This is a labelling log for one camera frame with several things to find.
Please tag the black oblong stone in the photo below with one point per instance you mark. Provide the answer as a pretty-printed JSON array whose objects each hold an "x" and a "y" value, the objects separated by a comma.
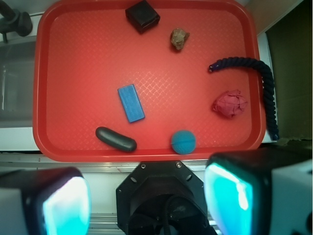
[{"x": 115, "y": 139}]

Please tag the brown rock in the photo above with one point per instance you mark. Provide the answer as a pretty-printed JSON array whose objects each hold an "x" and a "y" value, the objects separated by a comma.
[{"x": 178, "y": 38}]

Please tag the black clamp knob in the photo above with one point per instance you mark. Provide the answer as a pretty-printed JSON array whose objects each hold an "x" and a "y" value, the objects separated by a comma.
[{"x": 14, "y": 21}]

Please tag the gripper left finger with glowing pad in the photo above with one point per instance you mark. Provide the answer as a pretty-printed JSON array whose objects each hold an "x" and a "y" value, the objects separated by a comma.
[{"x": 44, "y": 202}]

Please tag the blue ball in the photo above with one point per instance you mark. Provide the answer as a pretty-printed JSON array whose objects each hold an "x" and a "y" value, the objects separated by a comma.
[{"x": 183, "y": 142}]

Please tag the red plastic tray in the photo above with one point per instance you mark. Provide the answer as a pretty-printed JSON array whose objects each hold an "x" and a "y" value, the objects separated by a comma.
[{"x": 86, "y": 50}]

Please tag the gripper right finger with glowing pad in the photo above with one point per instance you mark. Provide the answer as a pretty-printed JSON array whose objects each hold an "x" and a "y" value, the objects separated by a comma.
[{"x": 267, "y": 191}]

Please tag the crumpled pink paper ball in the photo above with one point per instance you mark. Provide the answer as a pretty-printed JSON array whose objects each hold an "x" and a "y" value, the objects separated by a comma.
[{"x": 230, "y": 104}]

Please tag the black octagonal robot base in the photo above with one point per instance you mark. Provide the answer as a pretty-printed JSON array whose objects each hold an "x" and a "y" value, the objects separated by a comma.
[{"x": 162, "y": 198}]

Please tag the blue rectangular sponge block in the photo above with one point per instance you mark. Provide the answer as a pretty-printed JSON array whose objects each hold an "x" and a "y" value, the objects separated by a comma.
[{"x": 131, "y": 103}]

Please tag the black square box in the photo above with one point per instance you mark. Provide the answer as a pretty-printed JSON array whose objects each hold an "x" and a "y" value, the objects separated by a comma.
[{"x": 142, "y": 16}]

